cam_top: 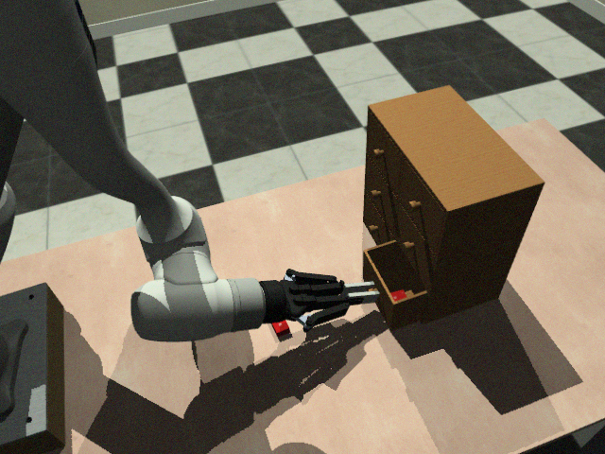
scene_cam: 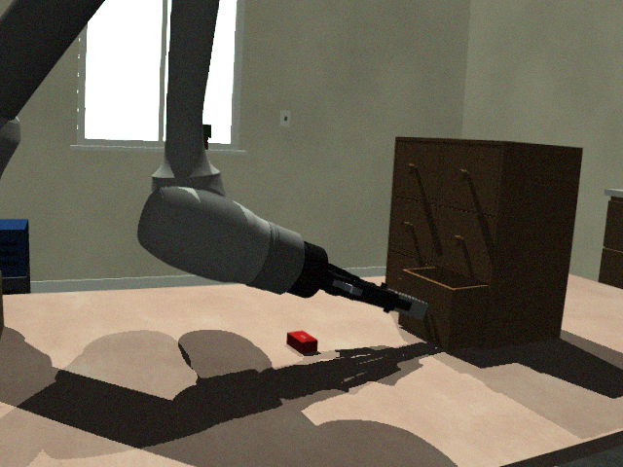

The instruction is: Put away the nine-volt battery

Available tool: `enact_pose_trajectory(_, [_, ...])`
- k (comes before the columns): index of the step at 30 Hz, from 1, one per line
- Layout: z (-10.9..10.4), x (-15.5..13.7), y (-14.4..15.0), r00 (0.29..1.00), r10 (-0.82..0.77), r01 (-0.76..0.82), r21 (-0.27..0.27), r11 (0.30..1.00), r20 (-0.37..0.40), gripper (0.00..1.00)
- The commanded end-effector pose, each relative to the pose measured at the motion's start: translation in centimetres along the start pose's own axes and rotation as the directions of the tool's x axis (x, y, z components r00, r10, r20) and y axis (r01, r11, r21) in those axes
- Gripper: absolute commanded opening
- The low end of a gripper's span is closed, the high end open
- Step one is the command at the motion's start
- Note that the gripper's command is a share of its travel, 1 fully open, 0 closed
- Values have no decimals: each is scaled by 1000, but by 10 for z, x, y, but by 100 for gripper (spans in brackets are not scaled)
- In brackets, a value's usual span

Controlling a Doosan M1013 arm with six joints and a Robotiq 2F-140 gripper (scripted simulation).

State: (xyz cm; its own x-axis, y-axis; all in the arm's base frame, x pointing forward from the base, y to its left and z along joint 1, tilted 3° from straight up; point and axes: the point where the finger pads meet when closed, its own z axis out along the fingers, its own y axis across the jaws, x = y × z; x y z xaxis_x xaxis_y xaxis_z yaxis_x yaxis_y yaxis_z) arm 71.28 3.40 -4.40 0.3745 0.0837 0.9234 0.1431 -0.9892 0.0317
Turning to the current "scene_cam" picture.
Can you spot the small red block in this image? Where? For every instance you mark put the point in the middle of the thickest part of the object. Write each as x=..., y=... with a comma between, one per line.
x=302, y=342

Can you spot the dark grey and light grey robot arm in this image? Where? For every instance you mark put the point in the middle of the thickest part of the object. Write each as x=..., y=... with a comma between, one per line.
x=202, y=233

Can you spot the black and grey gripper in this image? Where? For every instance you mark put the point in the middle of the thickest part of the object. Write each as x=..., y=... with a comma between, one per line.
x=318, y=273

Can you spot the brown wooden chest of drawers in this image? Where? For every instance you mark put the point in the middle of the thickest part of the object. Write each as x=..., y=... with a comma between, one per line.
x=534, y=223

